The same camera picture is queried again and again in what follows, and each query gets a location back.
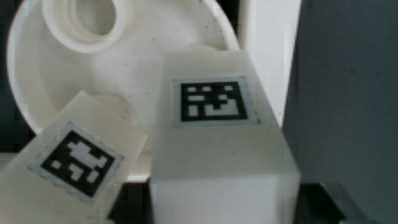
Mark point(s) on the white round stool seat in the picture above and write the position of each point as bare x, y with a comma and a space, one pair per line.
52, 73

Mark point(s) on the white stool leg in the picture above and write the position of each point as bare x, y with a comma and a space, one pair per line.
224, 176
63, 178

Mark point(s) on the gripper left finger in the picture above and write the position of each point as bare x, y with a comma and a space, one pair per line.
130, 208

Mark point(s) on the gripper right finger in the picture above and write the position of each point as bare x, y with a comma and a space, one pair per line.
327, 206

